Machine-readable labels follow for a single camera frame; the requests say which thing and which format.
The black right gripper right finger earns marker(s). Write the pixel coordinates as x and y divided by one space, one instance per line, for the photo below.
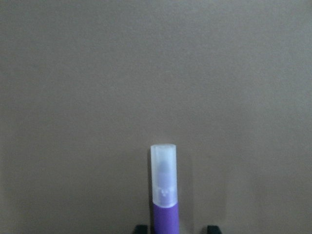
213 229

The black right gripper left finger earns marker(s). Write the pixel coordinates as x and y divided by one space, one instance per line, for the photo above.
140 229

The purple highlighter pen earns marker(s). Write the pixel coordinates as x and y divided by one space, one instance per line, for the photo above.
164 188

